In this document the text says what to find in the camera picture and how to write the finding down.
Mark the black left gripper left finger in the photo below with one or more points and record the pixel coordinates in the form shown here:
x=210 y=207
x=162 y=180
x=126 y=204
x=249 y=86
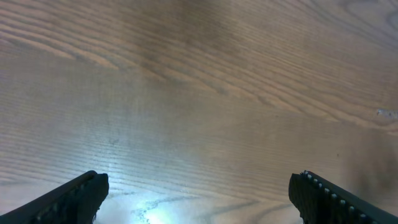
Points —
x=76 y=201

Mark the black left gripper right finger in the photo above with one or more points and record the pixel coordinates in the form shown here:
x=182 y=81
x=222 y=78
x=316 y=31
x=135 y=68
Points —
x=320 y=201

